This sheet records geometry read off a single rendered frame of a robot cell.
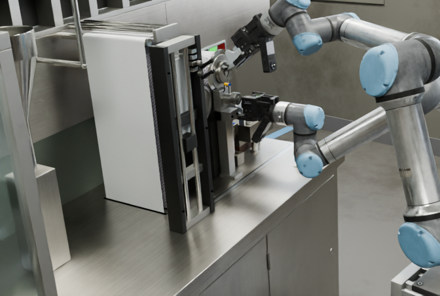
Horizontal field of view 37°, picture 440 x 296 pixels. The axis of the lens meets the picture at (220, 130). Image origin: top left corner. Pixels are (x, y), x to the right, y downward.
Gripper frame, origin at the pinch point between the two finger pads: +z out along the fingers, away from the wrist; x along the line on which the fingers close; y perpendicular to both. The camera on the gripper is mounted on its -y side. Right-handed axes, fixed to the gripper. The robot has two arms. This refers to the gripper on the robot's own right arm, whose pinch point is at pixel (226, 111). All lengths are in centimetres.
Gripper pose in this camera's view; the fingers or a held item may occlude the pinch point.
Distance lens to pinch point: 225.0
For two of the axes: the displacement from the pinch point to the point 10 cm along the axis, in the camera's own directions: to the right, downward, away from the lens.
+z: -8.3, -1.4, 5.4
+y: -0.7, -9.4, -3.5
